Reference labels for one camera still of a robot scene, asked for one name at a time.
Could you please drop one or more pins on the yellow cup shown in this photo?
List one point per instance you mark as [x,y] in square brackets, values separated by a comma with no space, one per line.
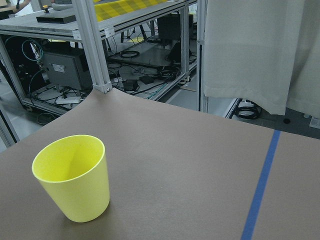
[73,171]

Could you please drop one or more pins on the white power strip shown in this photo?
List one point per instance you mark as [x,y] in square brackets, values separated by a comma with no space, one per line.
[68,100]

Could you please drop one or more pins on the grey control cabinet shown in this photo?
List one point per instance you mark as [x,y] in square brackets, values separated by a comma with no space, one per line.
[69,69]

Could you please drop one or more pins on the white curtain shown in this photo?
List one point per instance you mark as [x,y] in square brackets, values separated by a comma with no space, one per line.
[266,51]

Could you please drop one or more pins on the aluminium frame post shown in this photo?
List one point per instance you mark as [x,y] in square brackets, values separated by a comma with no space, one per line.
[91,39]

